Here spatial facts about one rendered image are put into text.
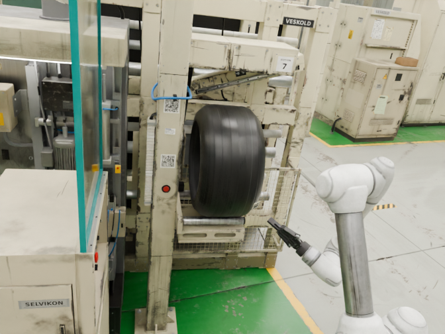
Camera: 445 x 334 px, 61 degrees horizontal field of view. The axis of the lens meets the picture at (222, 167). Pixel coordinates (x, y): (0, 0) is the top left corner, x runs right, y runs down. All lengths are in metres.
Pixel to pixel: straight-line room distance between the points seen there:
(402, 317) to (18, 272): 1.33
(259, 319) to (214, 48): 1.82
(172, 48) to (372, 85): 4.86
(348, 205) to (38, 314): 1.11
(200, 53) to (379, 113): 4.90
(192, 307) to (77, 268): 1.64
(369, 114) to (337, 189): 5.12
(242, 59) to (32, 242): 1.35
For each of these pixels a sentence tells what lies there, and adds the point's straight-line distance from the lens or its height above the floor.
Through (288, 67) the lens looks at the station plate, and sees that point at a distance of 2.18.
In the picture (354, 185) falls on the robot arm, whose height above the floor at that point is 1.46.
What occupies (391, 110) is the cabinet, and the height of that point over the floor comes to 0.55.
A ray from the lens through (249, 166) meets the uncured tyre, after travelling 1.79.
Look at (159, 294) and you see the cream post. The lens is 2.45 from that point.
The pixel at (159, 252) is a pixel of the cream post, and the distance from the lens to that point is 2.24.
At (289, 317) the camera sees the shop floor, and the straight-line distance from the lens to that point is 2.94.
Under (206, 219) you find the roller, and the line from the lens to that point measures 2.05.
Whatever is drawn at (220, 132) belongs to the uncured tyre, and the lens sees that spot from 1.79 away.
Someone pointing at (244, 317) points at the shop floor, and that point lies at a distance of 2.84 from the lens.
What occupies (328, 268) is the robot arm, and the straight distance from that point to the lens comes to 1.91.
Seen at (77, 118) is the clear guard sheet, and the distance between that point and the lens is 1.04.
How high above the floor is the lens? 2.05
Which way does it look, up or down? 26 degrees down
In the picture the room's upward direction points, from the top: 8 degrees clockwise
